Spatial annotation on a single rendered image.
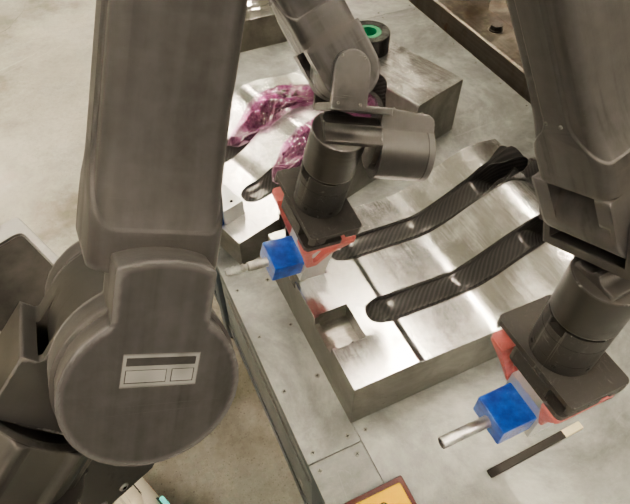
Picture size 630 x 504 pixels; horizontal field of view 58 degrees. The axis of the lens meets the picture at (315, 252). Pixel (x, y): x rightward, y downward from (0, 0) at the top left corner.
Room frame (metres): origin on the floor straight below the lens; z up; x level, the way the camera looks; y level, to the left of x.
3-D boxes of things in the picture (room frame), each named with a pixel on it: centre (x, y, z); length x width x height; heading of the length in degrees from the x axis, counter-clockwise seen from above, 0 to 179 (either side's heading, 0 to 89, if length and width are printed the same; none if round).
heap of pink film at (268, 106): (0.80, 0.01, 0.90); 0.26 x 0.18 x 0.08; 132
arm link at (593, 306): (0.26, -0.22, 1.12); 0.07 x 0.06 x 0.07; 117
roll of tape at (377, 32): (0.97, -0.10, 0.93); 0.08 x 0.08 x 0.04
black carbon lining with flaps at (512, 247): (0.52, -0.20, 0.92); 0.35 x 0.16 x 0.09; 115
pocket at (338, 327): (0.38, -0.03, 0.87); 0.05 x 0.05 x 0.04; 25
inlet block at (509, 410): (0.24, -0.18, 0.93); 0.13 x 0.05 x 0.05; 115
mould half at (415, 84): (0.80, 0.01, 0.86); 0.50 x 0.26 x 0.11; 132
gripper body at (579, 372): (0.26, -0.22, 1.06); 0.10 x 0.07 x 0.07; 25
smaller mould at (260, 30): (1.24, 0.14, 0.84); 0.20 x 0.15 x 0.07; 115
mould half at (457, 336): (0.51, -0.22, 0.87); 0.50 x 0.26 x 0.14; 115
